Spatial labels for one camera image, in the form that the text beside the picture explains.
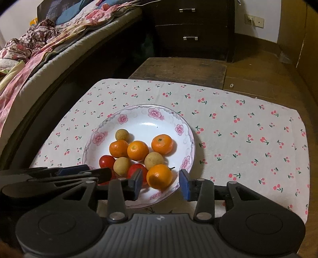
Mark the pink floral blanket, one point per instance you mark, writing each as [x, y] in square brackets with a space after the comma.
[24, 81]

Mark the green yellow blanket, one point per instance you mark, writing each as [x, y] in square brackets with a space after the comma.
[10, 67]

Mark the dark wooden low table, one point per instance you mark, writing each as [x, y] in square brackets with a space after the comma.
[178, 69]

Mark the dark headboard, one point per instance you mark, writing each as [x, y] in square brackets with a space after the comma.
[49, 7]

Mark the dark floral cloth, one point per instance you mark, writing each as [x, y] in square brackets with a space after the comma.
[32, 37]

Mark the blue cloth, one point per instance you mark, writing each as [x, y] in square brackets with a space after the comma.
[72, 11]

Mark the tan longan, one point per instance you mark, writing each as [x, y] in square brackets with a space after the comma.
[122, 135]
[154, 160]
[122, 165]

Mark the beige bed mattress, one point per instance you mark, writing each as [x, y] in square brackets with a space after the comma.
[74, 47]

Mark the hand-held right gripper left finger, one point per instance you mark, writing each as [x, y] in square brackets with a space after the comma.
[137, 184]

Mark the small yellow object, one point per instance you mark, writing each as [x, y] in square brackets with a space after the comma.
[32, 22]

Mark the red cherry tomato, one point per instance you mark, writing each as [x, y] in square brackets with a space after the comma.
[133, 168]
[113, 175]
[106, 161]

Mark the dark bed frame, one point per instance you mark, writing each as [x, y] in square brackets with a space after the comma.
[62, 79]

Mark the cherry print tablecloth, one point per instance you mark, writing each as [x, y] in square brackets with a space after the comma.
[248, 136]

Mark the white wall outlet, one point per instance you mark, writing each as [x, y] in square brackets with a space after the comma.
[254, 21]

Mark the white floral rim plate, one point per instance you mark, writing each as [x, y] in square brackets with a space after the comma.
[139, 124]

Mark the dark wooden nightstand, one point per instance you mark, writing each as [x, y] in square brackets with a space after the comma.
[193, 27]

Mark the yellow wooden wardrobe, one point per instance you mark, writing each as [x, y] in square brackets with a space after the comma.
[298, 37]

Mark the orange mandarin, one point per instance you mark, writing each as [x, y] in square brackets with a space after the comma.
[138, 150]
[118, 148]
[162, 144]
[159, 176]

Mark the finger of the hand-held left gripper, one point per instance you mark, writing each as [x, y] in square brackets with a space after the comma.
[72, 170]
[103, 175]

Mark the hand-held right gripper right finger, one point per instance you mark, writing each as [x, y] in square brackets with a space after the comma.
[183, 184]

